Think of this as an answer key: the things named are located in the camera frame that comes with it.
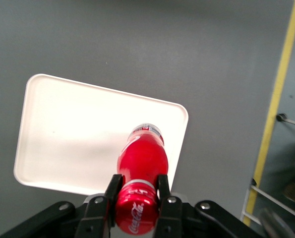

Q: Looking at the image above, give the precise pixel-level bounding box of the white metal bar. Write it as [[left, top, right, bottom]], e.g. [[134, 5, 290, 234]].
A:
[[239, 178, 295, 224]]

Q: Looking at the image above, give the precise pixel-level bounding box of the yellow tape strip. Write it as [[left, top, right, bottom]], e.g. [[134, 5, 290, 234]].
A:
[[242, 0, 295, 227]]

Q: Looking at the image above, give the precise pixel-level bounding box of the red coke bottle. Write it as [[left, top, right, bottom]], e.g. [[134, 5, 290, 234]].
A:
[[114, 122, 169, 235]]

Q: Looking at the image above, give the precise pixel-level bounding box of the white frame with castor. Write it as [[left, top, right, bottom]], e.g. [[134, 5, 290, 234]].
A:
[[276, 113, 295, 128]]

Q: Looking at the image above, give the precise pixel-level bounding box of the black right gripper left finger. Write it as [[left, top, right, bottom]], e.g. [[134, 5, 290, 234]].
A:
[[74, 174, 124, 238]]

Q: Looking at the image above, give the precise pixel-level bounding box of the dark grey table mat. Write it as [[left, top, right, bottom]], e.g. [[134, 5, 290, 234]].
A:
[[0, 0, 295, 238]]

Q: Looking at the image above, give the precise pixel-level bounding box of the beige plastic tray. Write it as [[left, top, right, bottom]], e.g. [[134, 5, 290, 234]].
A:
[[13, 73, 189, 197]]

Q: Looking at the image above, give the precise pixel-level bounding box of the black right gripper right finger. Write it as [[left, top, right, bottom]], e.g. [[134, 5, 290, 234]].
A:
[[153, 174, 185, 238]]

